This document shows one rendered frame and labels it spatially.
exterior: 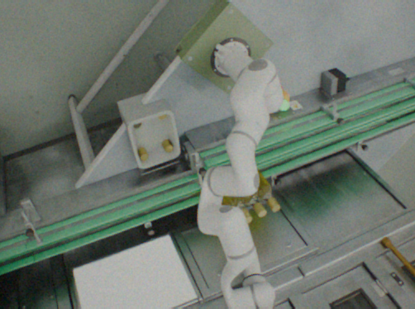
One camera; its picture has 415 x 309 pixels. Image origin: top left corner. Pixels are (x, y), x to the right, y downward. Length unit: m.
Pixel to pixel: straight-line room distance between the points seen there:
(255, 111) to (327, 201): 0.79
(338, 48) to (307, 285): 0.99
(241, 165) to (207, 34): 0.52
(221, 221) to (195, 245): 0.55
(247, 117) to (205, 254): 0.65
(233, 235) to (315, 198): 0.78
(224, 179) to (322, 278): 0.62
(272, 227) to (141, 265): 0.53
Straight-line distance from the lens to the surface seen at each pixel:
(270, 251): 1.61
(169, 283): 1.56
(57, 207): 1.69
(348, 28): 1.89
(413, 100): 2.10
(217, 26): 1.43
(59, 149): 2.34
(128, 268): 1.64
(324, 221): 1.76
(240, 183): 1.10
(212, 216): 1.13
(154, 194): 1.63
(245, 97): 1.14
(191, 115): 1.67
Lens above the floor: 2.06
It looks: 47 degrees down
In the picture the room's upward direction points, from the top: 147 degrees clockwise
